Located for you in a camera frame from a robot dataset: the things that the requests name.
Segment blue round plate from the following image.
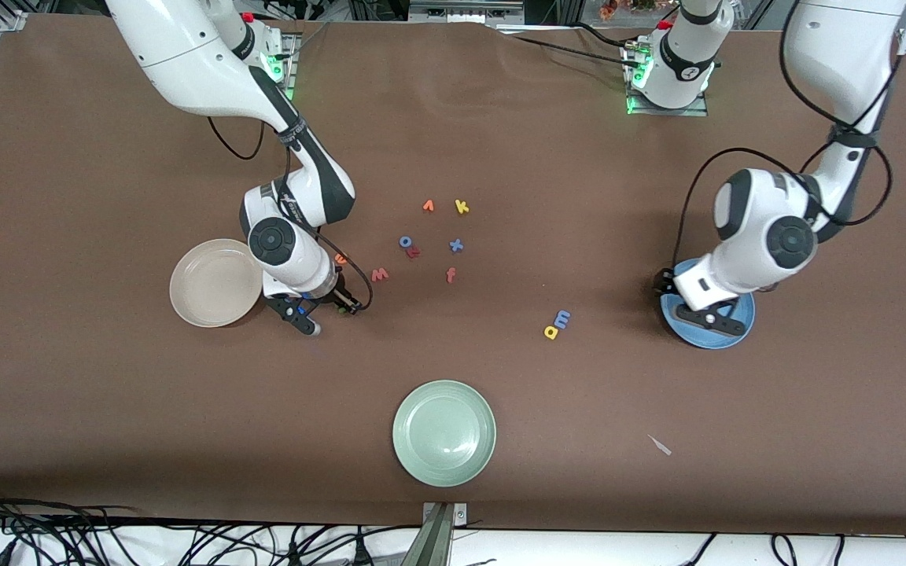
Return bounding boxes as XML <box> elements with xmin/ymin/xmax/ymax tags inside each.
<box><xmin>660</xmin><ymin>258</ymin><xmax>757</xmax><ymax>350</ymax></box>

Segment beige round plate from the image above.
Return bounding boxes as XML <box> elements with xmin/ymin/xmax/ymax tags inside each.
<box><xmin>169</xmin><ymin>238</ymin><xmax>265</xmax><ymax>329</ymax></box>

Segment green round plate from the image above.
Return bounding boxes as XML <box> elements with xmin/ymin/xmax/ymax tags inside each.
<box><xmin>392</xmin><ymin>380</ymin><xmax>497</xmax><ymax>488</ymax></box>

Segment grey metal box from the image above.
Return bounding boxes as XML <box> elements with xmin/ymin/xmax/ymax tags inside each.
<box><xmin>408</xmin><ymin>0</ymin><xmax>525</xmax><ymax>24</ymax></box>

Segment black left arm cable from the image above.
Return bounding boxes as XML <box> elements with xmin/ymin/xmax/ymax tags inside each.
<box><xmin>673</xmin><ymin>0</ymin><xmax>894</xmax><ymax>276</ymax></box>

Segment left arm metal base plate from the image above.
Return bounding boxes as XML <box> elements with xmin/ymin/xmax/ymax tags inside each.
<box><xmin>624</xmin><ymin>43</ymin><xmax>709</xmax><ymax>118</ymax></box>

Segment grey metal camera post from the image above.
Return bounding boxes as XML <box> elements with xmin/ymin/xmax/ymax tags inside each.
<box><xmin>402</xmin><ymin>502</ymin><xmax>470</xmax><ymax>566</ymax></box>

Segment thin black base cable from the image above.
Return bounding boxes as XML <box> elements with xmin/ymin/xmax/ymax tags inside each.
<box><xmin>512</xmin><ymin>24</ymin><xmax>650</xmax><ymax>72</ymax></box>

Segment black floor cable bundle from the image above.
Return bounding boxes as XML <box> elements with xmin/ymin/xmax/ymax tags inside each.
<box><xmin>0</xmin><ymin>483</ymin><xmax>422</xmax><ymax>566</ymax></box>

